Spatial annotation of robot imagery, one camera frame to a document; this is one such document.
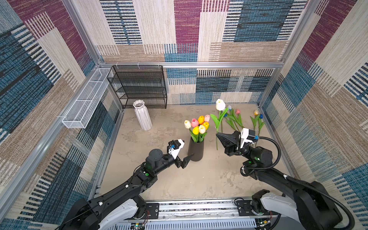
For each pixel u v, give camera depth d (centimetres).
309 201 41
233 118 109
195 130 68
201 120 70
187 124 70
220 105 50
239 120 108
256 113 112
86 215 41
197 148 87
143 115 93
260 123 108
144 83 108
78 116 70
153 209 75
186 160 65
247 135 53
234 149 59
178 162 65
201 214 73
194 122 69
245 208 73
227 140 60
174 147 61
